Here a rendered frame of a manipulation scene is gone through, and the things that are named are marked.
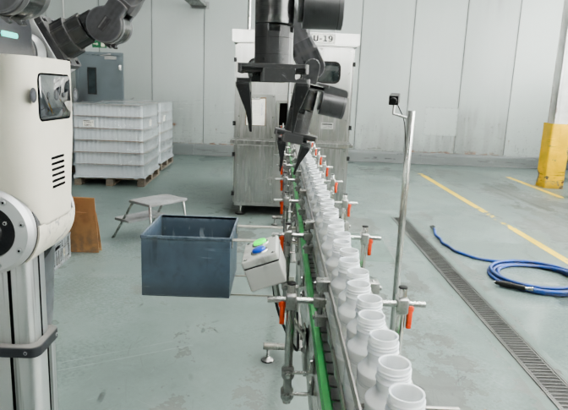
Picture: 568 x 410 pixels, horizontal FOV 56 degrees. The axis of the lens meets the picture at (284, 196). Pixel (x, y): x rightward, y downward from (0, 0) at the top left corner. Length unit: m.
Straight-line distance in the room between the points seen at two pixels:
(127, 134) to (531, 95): 8.58
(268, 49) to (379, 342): 0.43
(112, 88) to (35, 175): 11.05
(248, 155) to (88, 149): 2.83
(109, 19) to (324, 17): 0.60
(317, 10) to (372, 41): 10.99
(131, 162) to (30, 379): 6.85
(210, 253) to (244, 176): 4.33
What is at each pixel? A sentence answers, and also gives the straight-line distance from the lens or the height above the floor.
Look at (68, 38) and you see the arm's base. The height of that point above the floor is 1.55.
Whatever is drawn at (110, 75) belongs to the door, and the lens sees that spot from 12.09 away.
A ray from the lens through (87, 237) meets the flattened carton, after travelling 4.89.
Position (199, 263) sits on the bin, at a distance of 1.88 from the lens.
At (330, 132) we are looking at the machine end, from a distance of 6.11.
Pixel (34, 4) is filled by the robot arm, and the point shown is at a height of 1.56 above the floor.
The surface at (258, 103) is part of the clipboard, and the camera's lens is 6.06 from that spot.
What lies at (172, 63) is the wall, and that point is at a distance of 11.82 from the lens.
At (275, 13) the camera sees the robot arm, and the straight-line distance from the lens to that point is 0.79.
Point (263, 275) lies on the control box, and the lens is 1.13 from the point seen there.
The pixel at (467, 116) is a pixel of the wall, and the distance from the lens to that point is 12.27.
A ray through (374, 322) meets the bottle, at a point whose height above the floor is 1.16.
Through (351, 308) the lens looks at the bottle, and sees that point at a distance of 0.84.
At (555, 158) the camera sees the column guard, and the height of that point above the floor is 0.52.
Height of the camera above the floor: 1.45
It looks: 11 degrees down
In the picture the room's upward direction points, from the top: 2 degrees clockwise
